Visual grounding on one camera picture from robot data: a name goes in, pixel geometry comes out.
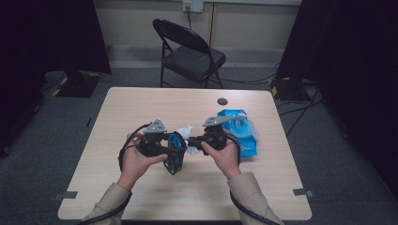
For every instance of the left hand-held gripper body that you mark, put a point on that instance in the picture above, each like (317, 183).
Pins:
(155, 142)

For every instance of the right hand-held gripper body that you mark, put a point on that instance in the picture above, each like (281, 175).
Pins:
(217, 137)

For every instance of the blue and black toy car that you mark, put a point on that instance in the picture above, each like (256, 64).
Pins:
(173, 164)

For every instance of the white wet wipe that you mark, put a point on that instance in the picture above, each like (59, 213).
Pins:
(186, 129)

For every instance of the blue wet wipes pack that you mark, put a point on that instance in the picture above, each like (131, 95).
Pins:
(247, 146)

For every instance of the person's right hand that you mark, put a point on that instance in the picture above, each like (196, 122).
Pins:
(226, 159)

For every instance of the black folding chair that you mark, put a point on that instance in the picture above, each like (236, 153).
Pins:
(194, 59)

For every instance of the black stand base yellow tape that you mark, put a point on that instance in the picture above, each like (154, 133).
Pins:
(287, 90)
(78, 87)

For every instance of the grey tape strip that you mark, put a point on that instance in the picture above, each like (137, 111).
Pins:
(300, 192)
(67, 195)

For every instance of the black curtain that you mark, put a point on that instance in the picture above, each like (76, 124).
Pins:
(359, 62)
(47, 37)

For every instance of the white wall socket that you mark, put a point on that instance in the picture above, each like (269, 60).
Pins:
(197, 5)

